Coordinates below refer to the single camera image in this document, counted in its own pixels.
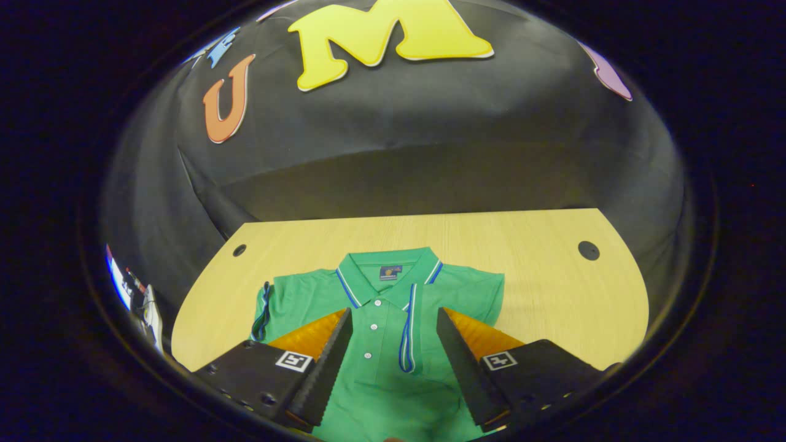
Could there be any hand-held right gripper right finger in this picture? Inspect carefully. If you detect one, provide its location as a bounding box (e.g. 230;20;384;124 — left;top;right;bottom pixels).
436;307;622;432

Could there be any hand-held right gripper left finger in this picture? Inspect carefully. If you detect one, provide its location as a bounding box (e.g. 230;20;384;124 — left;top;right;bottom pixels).
192;307;354;430

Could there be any green T-shirt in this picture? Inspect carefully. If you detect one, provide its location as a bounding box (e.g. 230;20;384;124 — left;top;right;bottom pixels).
251;247;505;442

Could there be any lit screen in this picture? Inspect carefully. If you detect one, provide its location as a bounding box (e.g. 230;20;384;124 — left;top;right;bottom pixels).
104;244;133;311

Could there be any black backdrop cloth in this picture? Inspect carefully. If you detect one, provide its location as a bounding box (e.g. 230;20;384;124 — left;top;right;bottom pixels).
101;0;688;369

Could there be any white object with cables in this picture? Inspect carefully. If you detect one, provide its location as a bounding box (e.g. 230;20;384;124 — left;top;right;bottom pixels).
126;270;165;354

